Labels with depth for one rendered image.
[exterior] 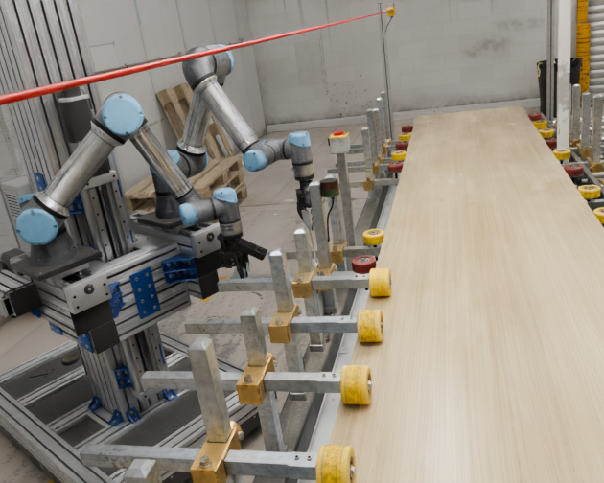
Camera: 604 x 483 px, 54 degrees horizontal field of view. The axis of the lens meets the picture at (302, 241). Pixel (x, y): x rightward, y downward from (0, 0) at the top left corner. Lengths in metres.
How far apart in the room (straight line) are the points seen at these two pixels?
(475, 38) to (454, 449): 8.58
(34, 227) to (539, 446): 1.46
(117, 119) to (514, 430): 1.34
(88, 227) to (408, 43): 7.70
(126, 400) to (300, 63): 7.78
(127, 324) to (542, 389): 1.47
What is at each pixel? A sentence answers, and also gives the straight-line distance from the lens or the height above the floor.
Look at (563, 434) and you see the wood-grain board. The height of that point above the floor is 0.90.
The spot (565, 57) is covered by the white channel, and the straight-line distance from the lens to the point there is 3.20.
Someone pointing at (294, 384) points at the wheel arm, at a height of 0.95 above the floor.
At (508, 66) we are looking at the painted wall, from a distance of 9.56.
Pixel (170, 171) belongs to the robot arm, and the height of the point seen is 1.26.
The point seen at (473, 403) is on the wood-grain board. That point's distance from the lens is 1.30.
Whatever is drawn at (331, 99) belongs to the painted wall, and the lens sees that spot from 9.75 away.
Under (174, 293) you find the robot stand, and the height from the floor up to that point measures 0.76.
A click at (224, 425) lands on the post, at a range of 1.15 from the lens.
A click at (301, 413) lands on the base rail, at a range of 1.64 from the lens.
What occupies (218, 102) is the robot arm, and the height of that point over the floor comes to 1.45.
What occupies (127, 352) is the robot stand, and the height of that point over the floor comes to 0.56.
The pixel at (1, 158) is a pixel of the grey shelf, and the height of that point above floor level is 1.12.
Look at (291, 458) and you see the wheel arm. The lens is 1.11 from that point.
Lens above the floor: 1.67
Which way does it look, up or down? 20 degrees down
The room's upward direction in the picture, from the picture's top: 8 degrees counter-clockwise
